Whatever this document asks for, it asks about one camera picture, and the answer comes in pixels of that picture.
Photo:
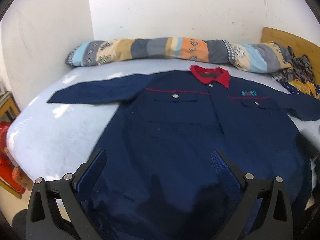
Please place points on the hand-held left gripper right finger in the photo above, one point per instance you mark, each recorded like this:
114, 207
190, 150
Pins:
222, 172

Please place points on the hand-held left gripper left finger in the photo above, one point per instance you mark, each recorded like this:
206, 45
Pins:
92, 171

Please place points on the navy work shirt red collar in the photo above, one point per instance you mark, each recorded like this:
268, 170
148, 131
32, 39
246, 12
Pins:
175, 120

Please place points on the light blue bed sheet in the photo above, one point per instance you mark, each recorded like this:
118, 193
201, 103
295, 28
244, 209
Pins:
62, 135

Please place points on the red plastic bag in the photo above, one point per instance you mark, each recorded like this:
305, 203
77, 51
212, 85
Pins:
6, 152

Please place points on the navy dotted cloth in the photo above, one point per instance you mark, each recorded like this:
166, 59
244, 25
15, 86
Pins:
288, 86

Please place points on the yellow cloth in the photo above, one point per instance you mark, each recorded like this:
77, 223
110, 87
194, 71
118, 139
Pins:
303, 86

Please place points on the grey floral cloth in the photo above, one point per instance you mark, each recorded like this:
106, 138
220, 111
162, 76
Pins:
300, 65

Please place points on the rolled patchwork quilt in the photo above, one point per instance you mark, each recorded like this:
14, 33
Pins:
160, 48

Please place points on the wooden headboard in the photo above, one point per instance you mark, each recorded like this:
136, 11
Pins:
282, 37

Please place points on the wooden furniture frame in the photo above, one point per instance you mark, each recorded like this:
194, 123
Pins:
10, 107

